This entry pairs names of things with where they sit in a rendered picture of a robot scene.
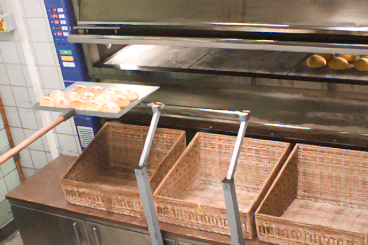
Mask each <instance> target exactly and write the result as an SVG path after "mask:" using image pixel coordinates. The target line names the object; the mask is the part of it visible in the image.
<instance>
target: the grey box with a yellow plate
mask: <svg viewBox="0 0 368 245"><path fill-rule="evenodd" d="M1 20H3V22H1ZM0 23H1V24H2V27H1V28H0V32H10V31H12V30H14V29H15V28H16V26H15V23H14V19H13V15H12V13H4V15H2V16H1V14H0Z"/></svg>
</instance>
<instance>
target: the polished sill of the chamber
mask: <svg viewBox="0 0 368 245"><path fill-rule="evenodd" d="M93 71H94V73H95V74H108V75H125V76H141V77H151V78H167V79H184V80H194V81H210V82H227V83H243V84H253V85H261V86H278V87H295V88H303V89H320V90H332V91H343V92H353V93H368V81H367V80H360V79H341V78H322V77H312V76H303V75H283V74H264V73H253V72H234V71H224V70H204V69H193V68H174V67H154V66H134V65H124V64H104V63H99V64H97V65H95V66H94V67H93Z"/></svg>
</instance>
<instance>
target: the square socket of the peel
mask: <svg viewBox="0 0 368 245"><path fill-rule="evenodd" d="M74 115H76V111H75V108H69V109H67V110H66V111H64V112H63V113H62V114H61V115H59V116H62V117H63V118H64V122H65V121H67V120H68V119H70V118H71V117H73V116H74Z"/></svg>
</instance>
